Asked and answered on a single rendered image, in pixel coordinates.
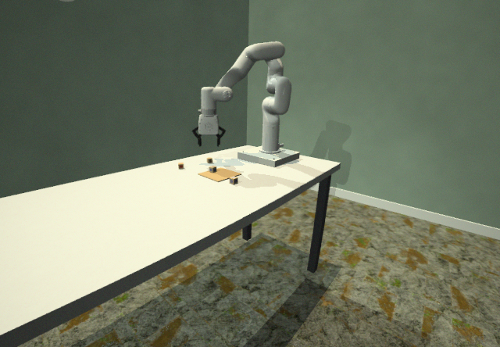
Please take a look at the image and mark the tan flat mat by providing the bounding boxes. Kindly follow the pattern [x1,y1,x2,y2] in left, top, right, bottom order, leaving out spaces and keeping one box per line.
[198,167,241,182]

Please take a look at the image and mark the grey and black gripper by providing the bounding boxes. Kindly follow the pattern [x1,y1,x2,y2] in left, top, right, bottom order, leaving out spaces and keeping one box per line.
[192,114,226,147]

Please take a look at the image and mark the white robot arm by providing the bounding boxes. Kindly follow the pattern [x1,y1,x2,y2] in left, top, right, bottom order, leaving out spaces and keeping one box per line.
[198,41,291,154]

